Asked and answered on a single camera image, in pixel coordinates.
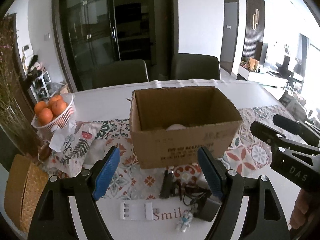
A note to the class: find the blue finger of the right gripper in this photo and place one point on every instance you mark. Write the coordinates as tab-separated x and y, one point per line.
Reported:
308	132

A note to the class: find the dark dining chair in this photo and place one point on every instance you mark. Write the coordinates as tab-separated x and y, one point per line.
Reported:
120	73
195	66

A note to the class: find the brown cardboard box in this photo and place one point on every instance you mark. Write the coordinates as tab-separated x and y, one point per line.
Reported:
169	125

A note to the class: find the black power adapter with cable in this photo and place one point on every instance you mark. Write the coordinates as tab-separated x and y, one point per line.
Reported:
201	202

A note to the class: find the black plug adapter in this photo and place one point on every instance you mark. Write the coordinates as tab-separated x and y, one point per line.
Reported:
167	184

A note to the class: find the white shoe shelf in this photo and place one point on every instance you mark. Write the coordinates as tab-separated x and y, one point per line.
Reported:
40	88

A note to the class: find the orange fruit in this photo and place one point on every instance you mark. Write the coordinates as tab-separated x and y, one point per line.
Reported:
45	116
58	107
39	107

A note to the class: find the small white figurine keychain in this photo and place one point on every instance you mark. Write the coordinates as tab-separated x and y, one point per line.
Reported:
184	222

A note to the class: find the grey hallway door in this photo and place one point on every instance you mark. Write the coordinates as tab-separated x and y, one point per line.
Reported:
230	34

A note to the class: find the dark glass cabinet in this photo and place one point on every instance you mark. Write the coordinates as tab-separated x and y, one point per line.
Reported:
90	34

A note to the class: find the white round object in box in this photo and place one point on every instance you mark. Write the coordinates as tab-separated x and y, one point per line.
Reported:
175	127

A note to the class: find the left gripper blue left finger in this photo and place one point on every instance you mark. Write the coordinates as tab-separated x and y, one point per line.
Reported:
103	172

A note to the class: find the patterned table runner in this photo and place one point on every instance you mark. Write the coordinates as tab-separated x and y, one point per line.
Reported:
245	154

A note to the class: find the white tv console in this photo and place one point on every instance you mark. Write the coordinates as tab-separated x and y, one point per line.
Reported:
265	79

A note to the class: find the dried flower bouquet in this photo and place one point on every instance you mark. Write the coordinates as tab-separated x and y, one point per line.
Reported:
13	121

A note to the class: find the left dark dining chair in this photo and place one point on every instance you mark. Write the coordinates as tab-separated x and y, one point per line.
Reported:
120	73

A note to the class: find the floral tissue pack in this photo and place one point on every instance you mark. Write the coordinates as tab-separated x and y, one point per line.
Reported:
70	146

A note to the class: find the right dark dining chair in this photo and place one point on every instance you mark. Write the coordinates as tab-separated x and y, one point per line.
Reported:
195	66

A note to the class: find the white fruit basket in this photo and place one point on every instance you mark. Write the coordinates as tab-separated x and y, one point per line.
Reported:
61	120

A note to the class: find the woven yellow box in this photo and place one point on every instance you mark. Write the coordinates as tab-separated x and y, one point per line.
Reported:
24	187

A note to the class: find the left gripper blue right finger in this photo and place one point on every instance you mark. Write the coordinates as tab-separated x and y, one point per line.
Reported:
211	171

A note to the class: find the person's right hand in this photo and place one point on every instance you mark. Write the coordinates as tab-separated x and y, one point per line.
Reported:
306	205

